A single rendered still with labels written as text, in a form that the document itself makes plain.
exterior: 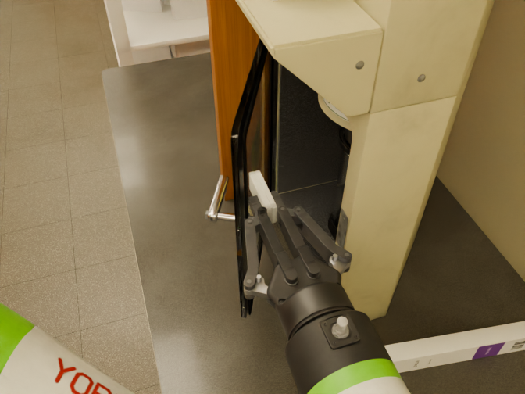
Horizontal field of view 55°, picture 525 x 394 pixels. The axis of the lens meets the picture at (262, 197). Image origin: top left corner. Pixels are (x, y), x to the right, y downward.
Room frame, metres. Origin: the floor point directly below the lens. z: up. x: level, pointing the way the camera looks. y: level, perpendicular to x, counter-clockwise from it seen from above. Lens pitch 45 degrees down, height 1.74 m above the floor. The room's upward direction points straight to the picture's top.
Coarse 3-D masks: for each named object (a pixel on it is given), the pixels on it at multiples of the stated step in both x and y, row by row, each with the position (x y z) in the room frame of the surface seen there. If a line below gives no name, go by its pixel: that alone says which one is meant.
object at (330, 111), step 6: (318, 96) 0.62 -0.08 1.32; (324, 102) 0.59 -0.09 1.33; (324, 108) 0.59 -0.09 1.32; (330, 108) 0.58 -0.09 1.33; (336, 108) 0.57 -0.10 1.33; (330, 114) 0.57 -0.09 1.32; (336, 114) 0.57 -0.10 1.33; (342, 114) 0.56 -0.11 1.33; (336, 120) 0.56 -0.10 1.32; (342, 120) 0.56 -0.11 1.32; (342, 126) 0.55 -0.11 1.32; (348, 126) 0.55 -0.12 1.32
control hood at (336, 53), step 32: (256, 0) 0.51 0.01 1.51; (288, 0) 0.51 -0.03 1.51; (320, 0) 0.51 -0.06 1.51; (352, 0) 0.51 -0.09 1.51; (256, 32) 0.47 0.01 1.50; (288, 32) 0.45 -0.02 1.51; (320, 32) 0.45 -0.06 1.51; (352, 32) 0.45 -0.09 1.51; (288, 64) 0.42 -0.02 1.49; (320, 64) 0.43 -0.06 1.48; (352, 64) 0.44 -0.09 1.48; (352, 96) 0.44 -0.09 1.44
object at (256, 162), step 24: (264, 72) 0.65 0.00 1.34; (264, 96) 0.65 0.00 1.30; (240, 120) 0.47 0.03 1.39; (264, 120) 0.65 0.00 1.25; (264, 144) 0.66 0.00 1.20; (264, 168) 0.66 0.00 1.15; (240, 216) 0.44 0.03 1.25; (240, 240) 0.44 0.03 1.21; (240, 264) 0.44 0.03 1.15; (240, 288) 0.44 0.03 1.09
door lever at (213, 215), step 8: (224, 176) 0.57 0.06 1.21; (216, 184) 0.55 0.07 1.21; (224, 184) 0.55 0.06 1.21; (216, 192) 0.53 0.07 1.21; (224, 192) 0.54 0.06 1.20; (216, 200) 0.52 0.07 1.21; (216, 208) 0.50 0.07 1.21; (208, 216) 0.49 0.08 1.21; (216, 216) 0.49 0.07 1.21; (224, 216) 0.49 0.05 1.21; (232, 216) 0.49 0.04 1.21
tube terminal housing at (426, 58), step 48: (384, 0) 0.46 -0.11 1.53; (432, 0) 0.47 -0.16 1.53; (480, 0) 0.48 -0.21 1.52; (384, 48) 0.45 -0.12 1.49; (432, 48) 0.47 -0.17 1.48; (384, 96) 0.46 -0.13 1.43; (432, 96) 0.48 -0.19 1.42; (384, 144) 0.46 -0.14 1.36; (432, 144) 0.48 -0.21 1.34; (384, 192) 0.47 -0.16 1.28; (384, 240) 0.47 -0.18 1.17; (384, 288) 0.48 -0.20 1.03
